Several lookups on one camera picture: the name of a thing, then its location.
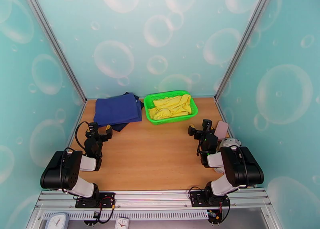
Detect yellow trousers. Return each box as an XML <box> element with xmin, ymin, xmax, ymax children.
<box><xmin>148</xmin><ymin>94</ymin><xmax>192</xmax><ymax>121</ymax></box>

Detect green plastic mesh basket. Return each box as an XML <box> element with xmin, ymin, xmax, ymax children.
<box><xmin>143</xmin><ymin>90</ymin><xmax>198</xmax><ymax>125</ymax></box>

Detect navy folded trousers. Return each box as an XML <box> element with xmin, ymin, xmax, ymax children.
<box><xmin>107</xmin><ymin>93</ymin><xmax>146</xmax><ymax>133</ymax></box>

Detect royal blue folded trousers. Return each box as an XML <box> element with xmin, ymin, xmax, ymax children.
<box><xmin>94</xmin><ymin>92</ymin><xmax>142</xmax><ymax>128</ymax></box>

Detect pink rounded case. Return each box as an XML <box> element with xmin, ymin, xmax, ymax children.
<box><xmin>214</xmin><ymin>121</ymin><xmax>229</xmax><ymax>142</ymax></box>

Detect white grey plush toy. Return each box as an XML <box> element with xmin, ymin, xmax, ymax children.
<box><xmin>214</xmin><ymin>137</ymin><xmax>242</xmax><ymax>174</ymax></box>

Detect white alarm clock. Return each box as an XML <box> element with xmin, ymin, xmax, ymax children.
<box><xmin>115</xmin><ymin>217</ymin><xmax>130</xmax><ymax>229</ymax></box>

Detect blue alarm clock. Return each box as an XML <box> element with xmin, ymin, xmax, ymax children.
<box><xmin>47</xmin><ymin>212</ymin><xmax>70</xmax><ymax>229</ymax></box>

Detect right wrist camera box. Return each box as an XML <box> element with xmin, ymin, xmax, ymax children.
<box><xmin>202</xmin><ymin>119</ymin><xmax>214</xmax><ymax>132</ymax></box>

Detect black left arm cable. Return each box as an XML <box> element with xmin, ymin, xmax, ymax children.
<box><xmin>74</xmin><ymin>121</ymin><xmax>90</xmax><ymax>149</ymax></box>

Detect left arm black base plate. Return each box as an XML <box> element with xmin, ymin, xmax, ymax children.
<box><xmin>75</xmin><ymin>191</ymin><xmax>116</xmax><ymax>209</ymax></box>

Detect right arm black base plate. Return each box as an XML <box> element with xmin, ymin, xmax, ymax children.
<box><xmin>189</xmin><ymin>190</ymin><xmax>231</xmax><ymax>208</ymax></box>

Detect aluminium mounting rail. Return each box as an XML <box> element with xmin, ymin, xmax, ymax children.
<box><xmin>35</xmin><ymin>188</ymin><xmax>272</xmax><ymax>213</ymax></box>

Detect white slotted cable duct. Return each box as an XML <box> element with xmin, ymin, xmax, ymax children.
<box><xmin>41</xmin><ymin>210</ymin><xmax>210</xmax><ymax>221</ymax></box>

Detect aluminium corner post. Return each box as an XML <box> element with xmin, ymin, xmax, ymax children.
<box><xmin>214</xmin><ymin>0</ymin><xmax>278</xmax><ymax>101</ymax></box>
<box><xmin>19</xmin><ymin>0</ymin><xmax>88</xmax><ymax>103</ymax></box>

